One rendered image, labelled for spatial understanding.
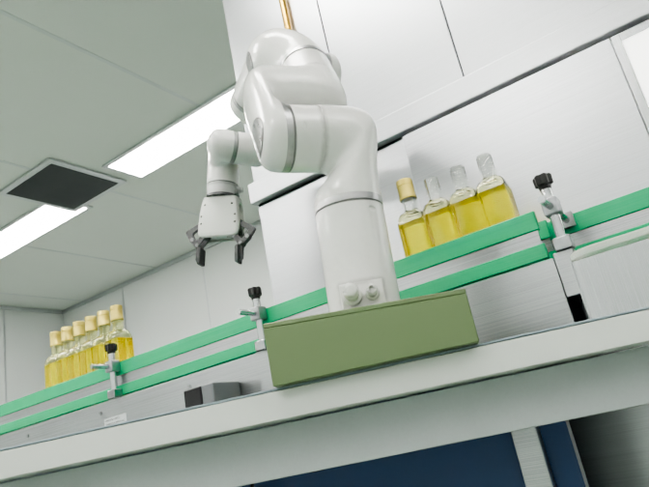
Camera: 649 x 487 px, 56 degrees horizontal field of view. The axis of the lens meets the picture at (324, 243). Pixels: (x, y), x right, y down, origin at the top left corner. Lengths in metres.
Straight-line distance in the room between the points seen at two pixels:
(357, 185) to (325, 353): 0.24
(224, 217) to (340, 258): 0.68
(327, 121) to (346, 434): 0.40
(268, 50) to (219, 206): 0.49
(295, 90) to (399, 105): 0.65
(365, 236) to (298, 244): 0.81
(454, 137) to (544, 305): 0.54
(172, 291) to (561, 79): 5.31
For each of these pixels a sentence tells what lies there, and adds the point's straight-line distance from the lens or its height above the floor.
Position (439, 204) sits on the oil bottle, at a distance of 1.21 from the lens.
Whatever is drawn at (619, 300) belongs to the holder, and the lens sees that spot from 0.79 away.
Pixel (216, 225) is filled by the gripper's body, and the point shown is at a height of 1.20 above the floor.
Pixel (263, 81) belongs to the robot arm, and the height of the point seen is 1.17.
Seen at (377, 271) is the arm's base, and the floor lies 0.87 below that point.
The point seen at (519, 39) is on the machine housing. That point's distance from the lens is 1.48.
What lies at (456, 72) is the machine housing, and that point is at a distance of 1.50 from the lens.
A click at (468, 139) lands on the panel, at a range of 1.39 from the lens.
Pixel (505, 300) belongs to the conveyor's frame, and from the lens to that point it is 1.01.
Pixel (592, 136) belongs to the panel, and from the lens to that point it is 1.32.
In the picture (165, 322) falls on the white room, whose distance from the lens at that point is 6.33.
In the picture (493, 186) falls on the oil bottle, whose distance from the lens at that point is 1.18.
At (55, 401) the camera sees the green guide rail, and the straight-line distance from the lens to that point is 1.79.
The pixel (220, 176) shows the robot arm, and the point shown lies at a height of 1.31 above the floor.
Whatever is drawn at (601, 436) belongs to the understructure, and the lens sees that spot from 1.29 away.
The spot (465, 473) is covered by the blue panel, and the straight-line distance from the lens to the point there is 1.06.
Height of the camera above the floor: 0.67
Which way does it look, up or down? 18 degrees up
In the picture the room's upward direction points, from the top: 12 degrees counter-clockwise
